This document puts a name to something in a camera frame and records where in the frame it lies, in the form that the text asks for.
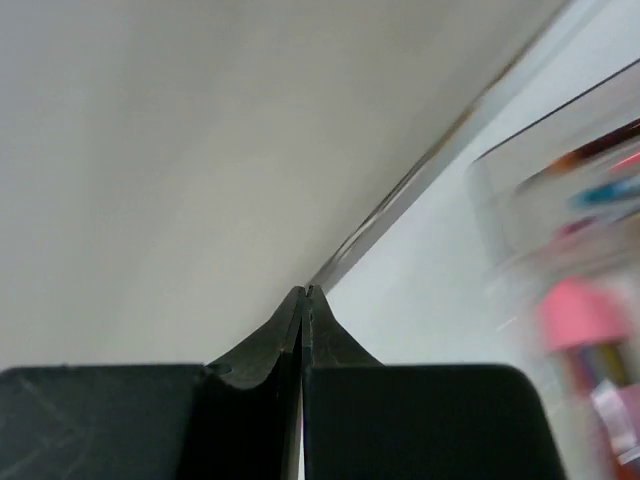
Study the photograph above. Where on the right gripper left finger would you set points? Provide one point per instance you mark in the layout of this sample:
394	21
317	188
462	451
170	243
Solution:
233	418

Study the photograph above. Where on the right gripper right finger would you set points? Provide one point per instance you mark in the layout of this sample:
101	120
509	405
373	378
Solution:
366	420

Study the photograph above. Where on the pink capped glue bottle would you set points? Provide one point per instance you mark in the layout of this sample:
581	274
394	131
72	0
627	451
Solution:
589	328

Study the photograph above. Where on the orange red pen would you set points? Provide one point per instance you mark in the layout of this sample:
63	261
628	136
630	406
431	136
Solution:
586	152

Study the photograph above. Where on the red blue pen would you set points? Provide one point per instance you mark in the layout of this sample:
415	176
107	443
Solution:
607	193

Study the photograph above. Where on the clear compartment organizer box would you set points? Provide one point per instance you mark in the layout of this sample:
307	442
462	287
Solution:
520	210

